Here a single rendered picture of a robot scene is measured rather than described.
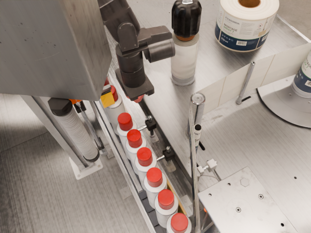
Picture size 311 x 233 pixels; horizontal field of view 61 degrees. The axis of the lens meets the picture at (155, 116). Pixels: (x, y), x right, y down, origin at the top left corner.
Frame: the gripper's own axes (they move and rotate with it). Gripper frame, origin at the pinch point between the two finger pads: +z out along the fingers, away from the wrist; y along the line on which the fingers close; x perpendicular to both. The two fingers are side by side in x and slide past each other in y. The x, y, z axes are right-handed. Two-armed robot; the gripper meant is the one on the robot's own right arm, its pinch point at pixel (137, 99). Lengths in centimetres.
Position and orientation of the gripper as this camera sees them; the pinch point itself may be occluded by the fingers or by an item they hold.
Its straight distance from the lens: 73.5
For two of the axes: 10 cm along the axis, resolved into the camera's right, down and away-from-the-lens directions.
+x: -8.9, 4.1, -2.0
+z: 0.5, 5.2, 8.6
